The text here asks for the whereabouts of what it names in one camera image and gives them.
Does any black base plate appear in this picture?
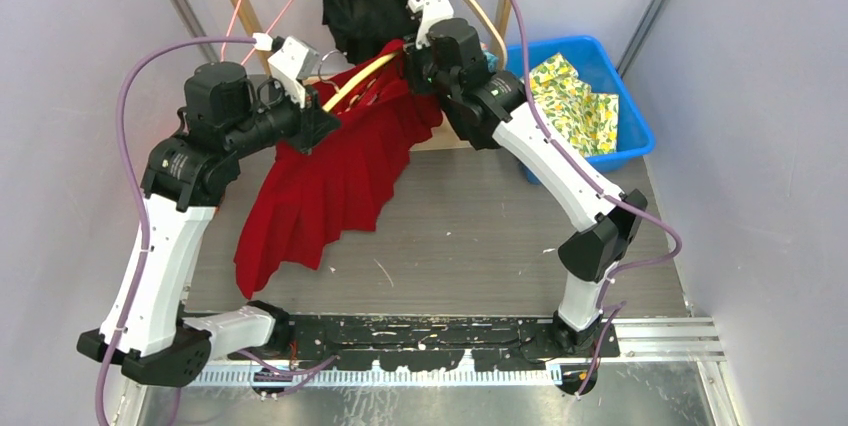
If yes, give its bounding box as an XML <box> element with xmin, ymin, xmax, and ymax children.
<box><xmin>251</xmin><ymin>314</ymin><xmax>620</xmax><ymax>372</ymax></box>

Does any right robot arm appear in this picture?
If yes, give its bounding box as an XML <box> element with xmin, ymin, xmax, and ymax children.
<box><xmin>403</xmin><ymin>18</ymin><xmax>647</xmax><ymax>357</ymax></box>

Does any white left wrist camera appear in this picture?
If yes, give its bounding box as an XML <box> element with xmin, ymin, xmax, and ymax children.
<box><xmin>252</xmin><ymin>32</ymin><xmax>319</xmax><ymax>109</ymax></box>

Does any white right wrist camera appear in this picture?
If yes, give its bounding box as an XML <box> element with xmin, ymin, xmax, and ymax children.
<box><xmin>407</xmin><ymin>0</ymin><xmax>454</xmax><ymax>49</ymax></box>

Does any purple cable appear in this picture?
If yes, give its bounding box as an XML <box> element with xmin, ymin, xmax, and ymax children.
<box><xmin>94</xmin><ymin>35</ymin><xmax>339</xmax><ymax>426</ymax></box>
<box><xmin>413</xmin><ymin>0</ymin><xmax>684</xmax><ymax>400</ymax></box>

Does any wooden clothes rack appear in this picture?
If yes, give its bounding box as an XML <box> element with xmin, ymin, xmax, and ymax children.
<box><xmin>201</xmin><ymin>0</ymin><xmax>526</xmax><ymax>151</ymax></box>

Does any cream plastic hanger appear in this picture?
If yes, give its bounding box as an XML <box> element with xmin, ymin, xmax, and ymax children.
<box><xmin>322</xmin><ymin>51</ymin><xmax>399</xmax><ymax>112</ymax></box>

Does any black skirt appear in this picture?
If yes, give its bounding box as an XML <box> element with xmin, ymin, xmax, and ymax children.
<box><xmin>322</xmin><ymin>0</ymin><xmax>418</xmax><ymax>65</ymax></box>

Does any blue floral skirt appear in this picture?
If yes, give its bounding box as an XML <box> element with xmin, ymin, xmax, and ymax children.
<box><xmin>481</xmin><ymin>44</ymin><xmax>499</xmax><ymax>73</ymax></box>

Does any aluminium rail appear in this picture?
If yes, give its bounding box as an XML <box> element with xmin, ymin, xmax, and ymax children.
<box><xmin>124</xmin><ymin>316</ymin><xmax>727</xmax><ymax>390</ymax></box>

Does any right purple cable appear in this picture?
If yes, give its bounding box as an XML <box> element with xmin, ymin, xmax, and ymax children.
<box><xmin>413</xmin><ymin>0</ymin><xmax>684</xmax><ymax>400</ymax></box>

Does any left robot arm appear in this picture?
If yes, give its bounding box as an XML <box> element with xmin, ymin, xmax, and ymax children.
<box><xmin>76</xmin><ymin>61</ymin><xmax>340</xmax><ymax>388</ymax></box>

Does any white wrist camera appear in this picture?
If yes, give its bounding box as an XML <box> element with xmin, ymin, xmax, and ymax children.
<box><xmin>252</xmin><ymin>32</ymin><xmax>319</xmax><ymax>109</ymax></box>
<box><xmin>407</xmin><ymin>0</ymin><xmax>454</xmax><ymax>49</ymax></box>

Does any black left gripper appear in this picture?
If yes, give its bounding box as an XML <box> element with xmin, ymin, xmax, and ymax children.
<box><xmin>222</xmin><ymin>77</ymin><xmax>339</xmax><ymax>159</ymax></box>

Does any lemon print skirt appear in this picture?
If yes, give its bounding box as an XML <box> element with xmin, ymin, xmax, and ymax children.
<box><xmin>529</xmin><ymin>53</ymin><xmax>620</xmax><ymax>157</ymax></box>

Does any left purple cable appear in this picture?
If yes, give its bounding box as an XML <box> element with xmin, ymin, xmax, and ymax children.
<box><xmin>94</xmin><ymin>35</ymin><xmax>339</xmax><ymax>426</ymax></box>

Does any blue plastic bin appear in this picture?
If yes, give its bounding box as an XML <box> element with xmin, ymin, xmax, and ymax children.
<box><xmin>528</xmin><ymin>35</ymin><xmax>656</xmax><ymax>173</ymax></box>

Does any red pleated skirt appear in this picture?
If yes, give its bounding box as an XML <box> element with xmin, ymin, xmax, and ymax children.
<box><xmin>234</xmin><ymin>39</ymin><xmax>443</xmax><ymax>299</ymax></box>

